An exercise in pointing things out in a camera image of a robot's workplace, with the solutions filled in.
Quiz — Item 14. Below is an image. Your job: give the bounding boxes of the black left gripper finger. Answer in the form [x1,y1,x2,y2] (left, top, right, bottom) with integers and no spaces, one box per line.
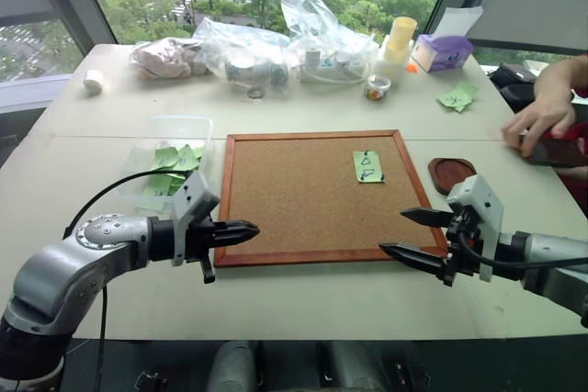
[213,219,261,237]
[213,232,258,250]

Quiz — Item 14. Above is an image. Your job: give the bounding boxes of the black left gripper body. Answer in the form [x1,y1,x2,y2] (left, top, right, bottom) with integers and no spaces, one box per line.
[185,214,232,285]

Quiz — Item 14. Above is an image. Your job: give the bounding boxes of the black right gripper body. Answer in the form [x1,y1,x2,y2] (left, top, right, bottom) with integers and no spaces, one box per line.
[435,206,484,288]

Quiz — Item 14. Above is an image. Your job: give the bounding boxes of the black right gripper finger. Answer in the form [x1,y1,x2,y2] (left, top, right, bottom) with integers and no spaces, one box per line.
[378,241,447,279]
[400,207,455,230]

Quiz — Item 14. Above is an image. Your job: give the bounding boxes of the dark smartphone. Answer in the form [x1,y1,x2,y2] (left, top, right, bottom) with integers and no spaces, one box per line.
[518,130,588,169]

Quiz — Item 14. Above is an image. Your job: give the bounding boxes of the green sticky note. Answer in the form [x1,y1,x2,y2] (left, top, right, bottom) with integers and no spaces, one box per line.
[175,144,206,174]
[140,173,186,199]
[153,146,181,171]

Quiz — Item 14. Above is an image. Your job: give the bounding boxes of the wood framed cork board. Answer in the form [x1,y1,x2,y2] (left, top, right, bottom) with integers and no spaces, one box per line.
[213,129,449,269]

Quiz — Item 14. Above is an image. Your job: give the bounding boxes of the green note with triangles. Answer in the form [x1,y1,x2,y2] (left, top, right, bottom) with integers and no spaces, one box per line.
[352,149,386,185]

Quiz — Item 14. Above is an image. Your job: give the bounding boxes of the small jar of coloured pins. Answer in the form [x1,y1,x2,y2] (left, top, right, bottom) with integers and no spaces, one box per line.
[365,74,392,104]

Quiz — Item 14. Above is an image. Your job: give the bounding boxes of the person's bare hand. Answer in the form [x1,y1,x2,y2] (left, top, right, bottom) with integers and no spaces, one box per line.
[501,92,578,155]

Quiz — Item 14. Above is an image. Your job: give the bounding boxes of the brown wooden coaster tray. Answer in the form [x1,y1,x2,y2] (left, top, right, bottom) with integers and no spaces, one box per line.
[427,157,477,197]

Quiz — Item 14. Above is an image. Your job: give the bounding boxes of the clear plastic container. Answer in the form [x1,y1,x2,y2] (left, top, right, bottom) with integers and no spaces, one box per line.
[114,114,215,215]

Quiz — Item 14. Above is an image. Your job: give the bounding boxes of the pile of green notes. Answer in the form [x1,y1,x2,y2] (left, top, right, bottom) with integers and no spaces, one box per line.
[435,81,480,115]

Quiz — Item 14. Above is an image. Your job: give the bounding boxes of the dark rounded shape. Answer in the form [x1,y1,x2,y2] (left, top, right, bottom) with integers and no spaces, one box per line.
[211,340,259,392]

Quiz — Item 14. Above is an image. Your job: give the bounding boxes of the red clothing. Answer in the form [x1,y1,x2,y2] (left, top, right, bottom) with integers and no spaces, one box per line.
[553,88,588,212]

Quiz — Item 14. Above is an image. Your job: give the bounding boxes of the white plastic tub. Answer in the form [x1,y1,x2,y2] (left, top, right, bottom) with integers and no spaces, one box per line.
[376,40,413,86]

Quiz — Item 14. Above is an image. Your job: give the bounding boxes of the black bag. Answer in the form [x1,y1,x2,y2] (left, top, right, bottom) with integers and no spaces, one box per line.
[488,62,539,114]

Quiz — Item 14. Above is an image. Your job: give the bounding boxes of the purple tissue box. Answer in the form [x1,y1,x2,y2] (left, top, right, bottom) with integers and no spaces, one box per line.
[411,33,475,73]

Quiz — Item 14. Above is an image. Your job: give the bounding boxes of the clear bag with grey items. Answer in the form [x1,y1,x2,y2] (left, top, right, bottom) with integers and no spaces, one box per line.
[191,17,294,100]

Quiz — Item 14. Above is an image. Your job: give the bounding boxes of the plastic bag with pink contents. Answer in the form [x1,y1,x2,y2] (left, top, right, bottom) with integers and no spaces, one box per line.
[129,38,209,82]

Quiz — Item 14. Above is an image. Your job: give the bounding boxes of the yellow stacked cups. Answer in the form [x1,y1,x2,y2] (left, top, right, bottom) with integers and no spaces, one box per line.
[383,16,419,63]

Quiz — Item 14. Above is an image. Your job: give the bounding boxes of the white tape roll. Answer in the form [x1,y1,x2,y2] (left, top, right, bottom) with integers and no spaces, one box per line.
[82,69,105,96]

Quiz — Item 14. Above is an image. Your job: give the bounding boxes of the clear bag with power strip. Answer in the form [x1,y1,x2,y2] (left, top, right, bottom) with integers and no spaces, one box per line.
[280,0,381,86]

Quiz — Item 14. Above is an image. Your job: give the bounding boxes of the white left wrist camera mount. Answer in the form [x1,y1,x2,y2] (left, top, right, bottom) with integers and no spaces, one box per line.
[170,170,221,268]

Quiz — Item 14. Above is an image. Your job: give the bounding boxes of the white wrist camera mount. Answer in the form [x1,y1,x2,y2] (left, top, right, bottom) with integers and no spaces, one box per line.
[170,170,221,268]
[446,174,505,284]

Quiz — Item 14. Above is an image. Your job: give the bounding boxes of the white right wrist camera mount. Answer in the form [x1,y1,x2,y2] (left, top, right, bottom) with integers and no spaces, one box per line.
[446,174,505,284]

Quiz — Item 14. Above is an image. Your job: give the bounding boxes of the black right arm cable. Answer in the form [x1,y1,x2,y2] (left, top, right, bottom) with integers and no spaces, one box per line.
[456,230,588,271]

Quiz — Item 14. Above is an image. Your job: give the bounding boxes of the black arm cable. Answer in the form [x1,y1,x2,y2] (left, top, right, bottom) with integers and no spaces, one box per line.
[456,230,588,271]
[62,168,197,392]

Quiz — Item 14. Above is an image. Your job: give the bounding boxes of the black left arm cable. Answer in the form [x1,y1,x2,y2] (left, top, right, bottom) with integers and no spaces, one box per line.
[62,168,197,392]

